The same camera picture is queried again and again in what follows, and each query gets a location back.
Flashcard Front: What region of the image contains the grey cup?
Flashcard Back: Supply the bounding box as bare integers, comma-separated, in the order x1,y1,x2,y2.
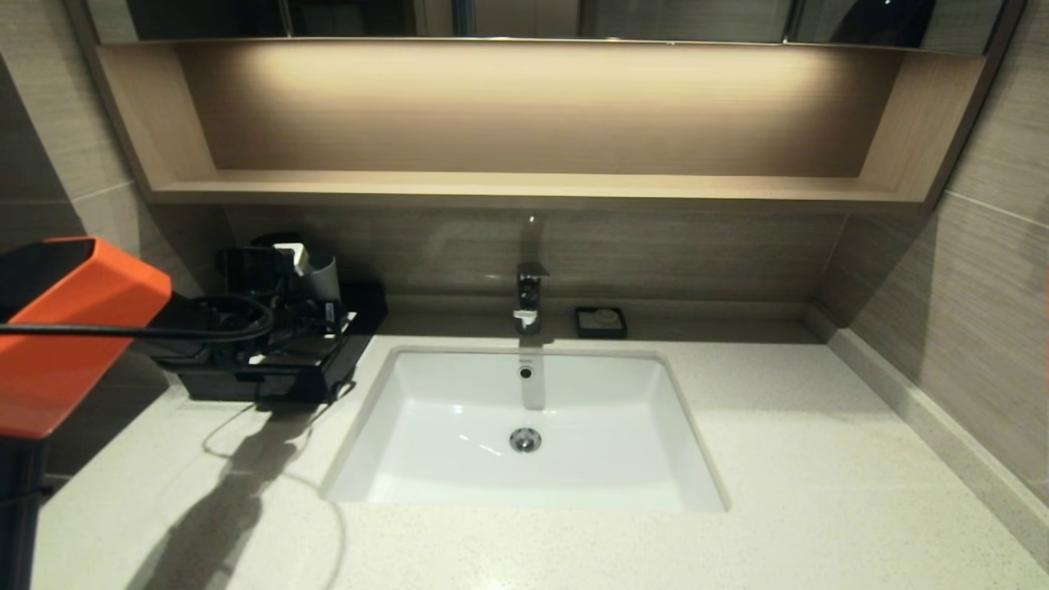
305,252,343,306

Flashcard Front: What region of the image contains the black amenity tray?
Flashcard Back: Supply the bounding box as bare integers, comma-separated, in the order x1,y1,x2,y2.
176,365,333,404

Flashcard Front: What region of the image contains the black box body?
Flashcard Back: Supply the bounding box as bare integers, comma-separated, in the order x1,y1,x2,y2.
176,283,390,404

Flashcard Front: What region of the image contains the chrome faucet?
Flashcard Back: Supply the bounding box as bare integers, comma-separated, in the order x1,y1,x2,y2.
514,262,552,334

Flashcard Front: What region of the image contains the white ceramic sink basin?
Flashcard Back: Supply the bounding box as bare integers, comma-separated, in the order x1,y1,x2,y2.
320,346,730,515

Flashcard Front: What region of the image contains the black soap dish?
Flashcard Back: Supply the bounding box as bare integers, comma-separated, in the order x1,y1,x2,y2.
575,306,629,340

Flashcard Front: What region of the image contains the mirror cabinet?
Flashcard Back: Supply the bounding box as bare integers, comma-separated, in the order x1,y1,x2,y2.
82,0,1013,55

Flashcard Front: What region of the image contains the stone backsplash ledge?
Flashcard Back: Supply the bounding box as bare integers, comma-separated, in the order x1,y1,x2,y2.
807,303,1049,566

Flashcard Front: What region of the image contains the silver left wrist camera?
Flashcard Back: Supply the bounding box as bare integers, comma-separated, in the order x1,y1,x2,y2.
275,243,314,277

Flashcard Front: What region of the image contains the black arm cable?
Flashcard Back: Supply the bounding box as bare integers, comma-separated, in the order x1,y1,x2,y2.
0,293,275,345

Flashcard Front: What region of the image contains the wooden wall shelf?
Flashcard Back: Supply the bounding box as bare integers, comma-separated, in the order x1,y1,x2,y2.
70,39,1025,216

